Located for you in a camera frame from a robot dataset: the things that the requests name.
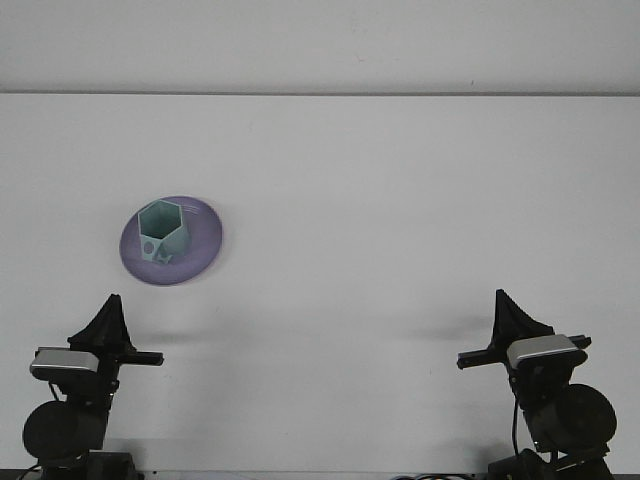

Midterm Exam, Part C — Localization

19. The pale purple round plate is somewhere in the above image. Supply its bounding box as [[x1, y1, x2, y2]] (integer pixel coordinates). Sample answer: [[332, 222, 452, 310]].
[[118, 193, 225, 287]]

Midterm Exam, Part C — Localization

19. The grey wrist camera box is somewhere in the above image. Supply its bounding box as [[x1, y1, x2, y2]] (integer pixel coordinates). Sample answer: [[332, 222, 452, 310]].
[[505, 334, 589, 371], [29, 348, 99, 377]]

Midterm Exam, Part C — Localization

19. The pale blue hexagonal cup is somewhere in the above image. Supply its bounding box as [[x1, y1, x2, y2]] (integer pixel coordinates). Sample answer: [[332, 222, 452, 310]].
[[137, 198, 192, 265]]

